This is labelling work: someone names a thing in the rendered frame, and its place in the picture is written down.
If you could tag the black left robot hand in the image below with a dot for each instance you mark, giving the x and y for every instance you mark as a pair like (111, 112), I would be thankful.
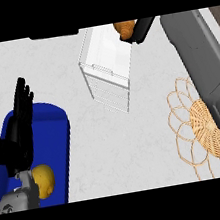
(20, 130)

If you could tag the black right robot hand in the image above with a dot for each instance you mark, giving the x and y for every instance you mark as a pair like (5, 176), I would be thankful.
(142, 28)

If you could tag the brown croissant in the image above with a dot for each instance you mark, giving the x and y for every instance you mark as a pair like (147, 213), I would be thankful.
(125, 29)

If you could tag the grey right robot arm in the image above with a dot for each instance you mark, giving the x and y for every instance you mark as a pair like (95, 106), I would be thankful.
(208, 78)

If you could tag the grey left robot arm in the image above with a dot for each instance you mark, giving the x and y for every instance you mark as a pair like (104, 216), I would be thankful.
(18, 196)

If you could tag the woven wicker placemat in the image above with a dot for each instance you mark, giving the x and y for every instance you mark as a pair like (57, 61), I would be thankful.
(199, 127)

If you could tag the blue oval tray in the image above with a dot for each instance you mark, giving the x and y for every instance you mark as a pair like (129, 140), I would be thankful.
(45, 153)

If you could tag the yellow lemon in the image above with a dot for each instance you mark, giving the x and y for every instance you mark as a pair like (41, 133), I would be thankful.
(44, 180)

